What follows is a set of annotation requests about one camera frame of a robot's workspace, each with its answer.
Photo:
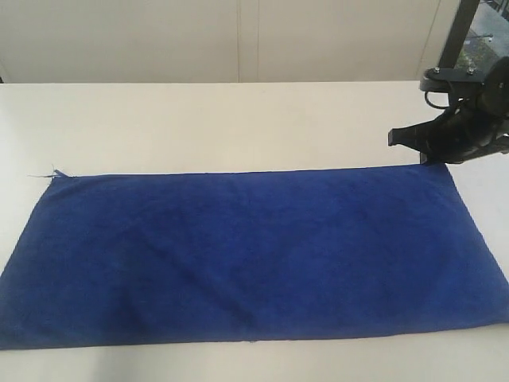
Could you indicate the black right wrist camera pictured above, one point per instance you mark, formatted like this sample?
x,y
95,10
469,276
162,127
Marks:
x,y
460,83

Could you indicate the dark window frame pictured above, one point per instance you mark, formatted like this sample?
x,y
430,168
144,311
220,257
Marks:
x,y
458,32

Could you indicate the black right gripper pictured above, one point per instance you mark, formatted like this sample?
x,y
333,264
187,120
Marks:
x,y
467,128

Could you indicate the blue towel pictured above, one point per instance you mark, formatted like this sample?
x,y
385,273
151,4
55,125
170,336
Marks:
x,y
201,257

